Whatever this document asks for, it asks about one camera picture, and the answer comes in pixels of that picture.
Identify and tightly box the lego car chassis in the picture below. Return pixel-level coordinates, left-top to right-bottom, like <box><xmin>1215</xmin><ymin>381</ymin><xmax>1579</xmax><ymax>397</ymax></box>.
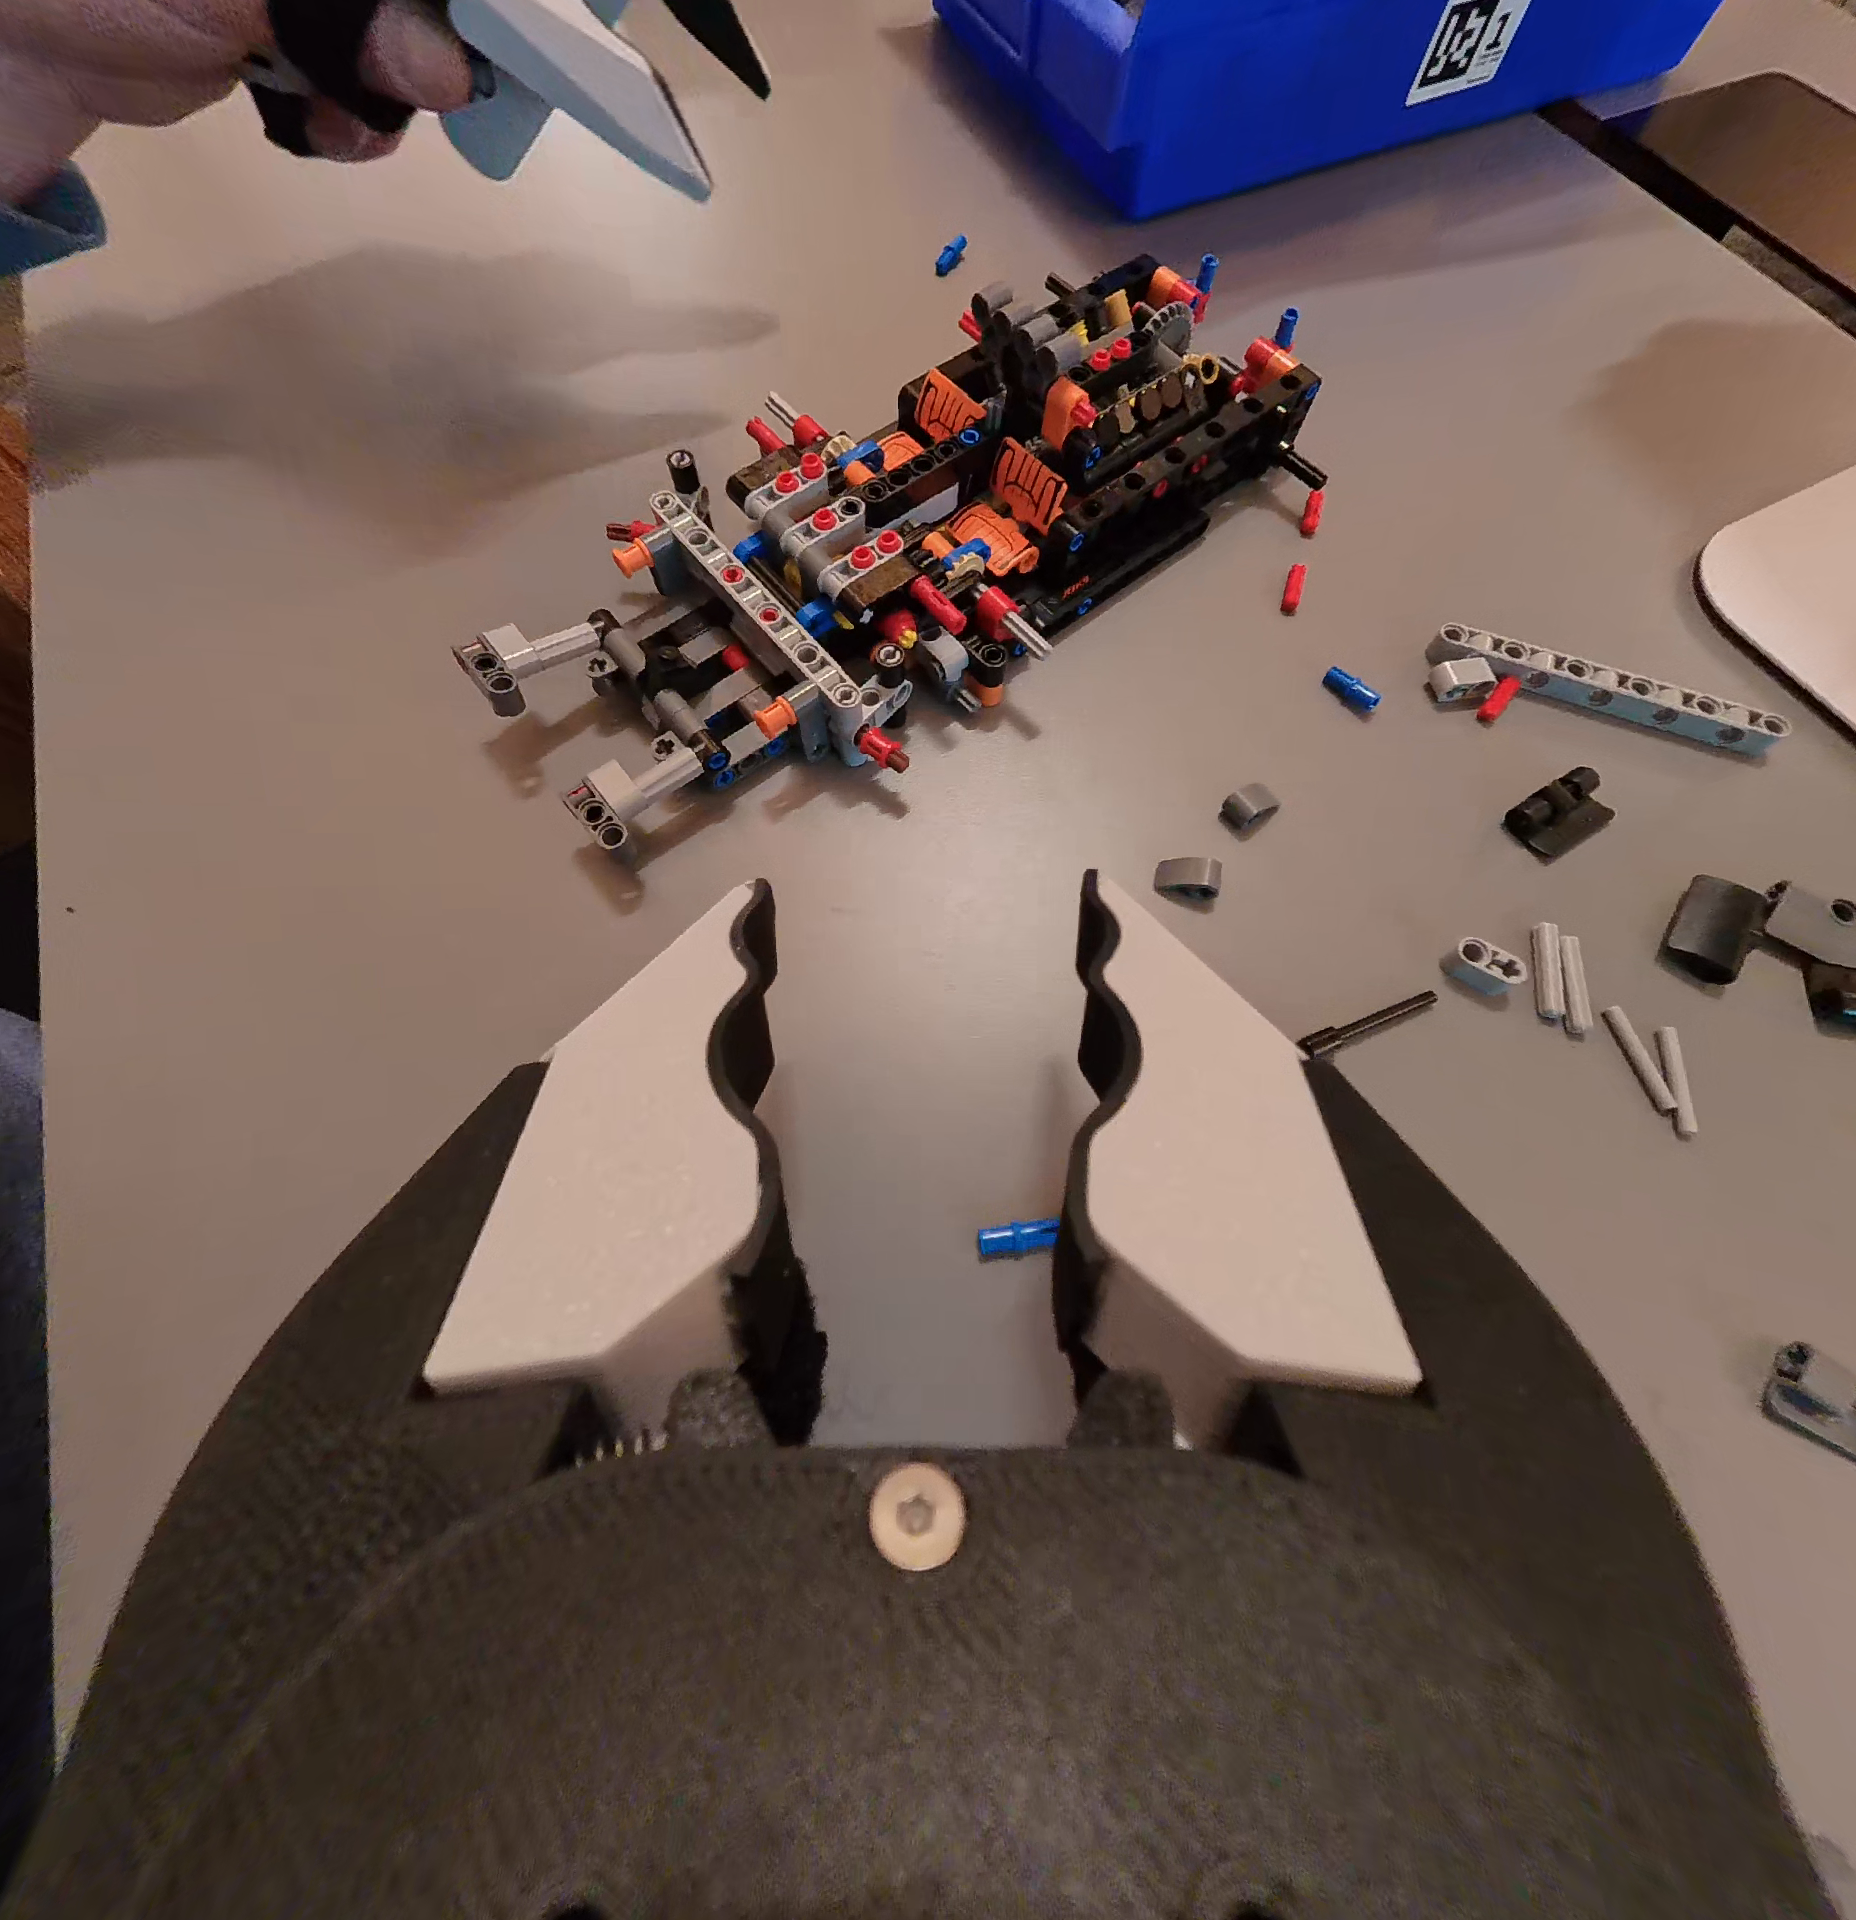
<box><xmin>450</xmin><ymin>253</ymin><xmax>1331</xmax><ymax>873</ymax></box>

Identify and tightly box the black small connector piece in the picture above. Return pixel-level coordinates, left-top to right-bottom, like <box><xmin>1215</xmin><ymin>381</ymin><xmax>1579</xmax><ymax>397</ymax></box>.
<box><xmin>1501</xmin><ymin>767</ymin><xmax>1617</xmax><ymax>864</ymax></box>

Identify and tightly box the black and grey lego panel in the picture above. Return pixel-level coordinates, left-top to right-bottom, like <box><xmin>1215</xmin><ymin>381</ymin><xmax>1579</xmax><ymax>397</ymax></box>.
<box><xmin>1660</xmin><ymin>873</ymin><xmax>1856</xmax><ymax>1042</ymax></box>

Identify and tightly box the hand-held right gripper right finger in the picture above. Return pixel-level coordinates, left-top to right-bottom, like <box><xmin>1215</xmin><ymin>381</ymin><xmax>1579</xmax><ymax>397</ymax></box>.
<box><xmin>1052</xmin><ymin>872</ymin><xmax>1422</xmax><ymax>1443</ymax></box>

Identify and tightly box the blue plastic storage bin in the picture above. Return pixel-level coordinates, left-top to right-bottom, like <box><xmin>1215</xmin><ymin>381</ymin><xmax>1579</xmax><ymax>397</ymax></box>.
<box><xmin>933</xmin><ymin>0</ymin><xmax>1725</xmax><ymax>221</ymax></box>

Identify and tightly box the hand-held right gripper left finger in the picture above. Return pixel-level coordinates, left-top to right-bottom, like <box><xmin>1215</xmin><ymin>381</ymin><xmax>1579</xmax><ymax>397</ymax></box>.
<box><xmin>422</xmin><ymin>883</ymin><xmax>792</xmax><ymax>1397</ymax></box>

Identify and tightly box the person's left hand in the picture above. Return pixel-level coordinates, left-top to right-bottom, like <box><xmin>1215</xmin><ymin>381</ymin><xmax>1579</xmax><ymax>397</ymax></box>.
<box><xmin>0</xmin><ymin>0</ymin><xmax>496</xmax><ymax>198</ymax></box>

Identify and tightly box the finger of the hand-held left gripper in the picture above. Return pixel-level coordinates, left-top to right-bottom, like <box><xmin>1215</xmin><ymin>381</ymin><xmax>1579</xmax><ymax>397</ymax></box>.
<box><xmin>444</xmin><ymin>0</ymin><xmax>717</xmax><ymax>202</ymax></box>
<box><xmin>669</xmin><ymin>0</ymin><xmax>773</xmax><ymax>102</ymax></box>

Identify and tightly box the grey flat lego piece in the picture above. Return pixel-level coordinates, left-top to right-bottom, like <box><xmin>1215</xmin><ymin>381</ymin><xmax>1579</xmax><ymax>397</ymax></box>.
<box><xmin>1761</xmin><ymin>1339</ymin><xmax>1856</xmax><ymax>1481</ymax></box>

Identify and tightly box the white rounded board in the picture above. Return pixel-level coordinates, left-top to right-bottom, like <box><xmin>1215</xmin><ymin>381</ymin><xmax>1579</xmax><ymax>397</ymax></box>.
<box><xmin>1695</xmin><ymin>448</ymin><xmax>1856</xmax><ymax>760</ymax></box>

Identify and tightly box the tan wooden chair seat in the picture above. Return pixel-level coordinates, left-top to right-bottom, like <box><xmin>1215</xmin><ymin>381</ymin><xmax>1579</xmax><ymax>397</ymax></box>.
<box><xmin>1540</xmin><ymin>66</ymin><xmax>1856</xmax><ymax>363</ymax></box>

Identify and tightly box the long grey lego beam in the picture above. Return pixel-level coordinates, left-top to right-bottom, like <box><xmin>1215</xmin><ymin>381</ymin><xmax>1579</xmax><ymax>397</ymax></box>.
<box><xmin>1426</xmin><ymin>623</ymin><xmax>1793</xmax><ymax>751</ymax></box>

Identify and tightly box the black lego axle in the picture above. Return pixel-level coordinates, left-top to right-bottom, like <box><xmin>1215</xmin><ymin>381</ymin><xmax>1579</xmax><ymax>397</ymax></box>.
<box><xmin>1294</xmin><ymin>991</ymin><xmax>1440</xmax><ymax>1059</ymax></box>

